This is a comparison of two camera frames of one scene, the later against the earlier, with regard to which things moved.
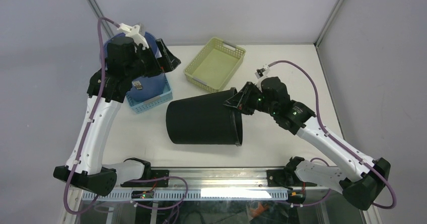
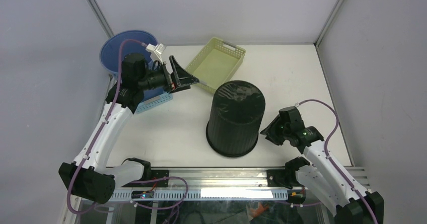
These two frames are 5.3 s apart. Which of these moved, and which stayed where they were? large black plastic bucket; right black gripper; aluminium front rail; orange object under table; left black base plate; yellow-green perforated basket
Moved: large black plastic bucket; right black gripper
Stayed: orange object under table; left black base plate; aluminium front rail; yellow-green perforated basket
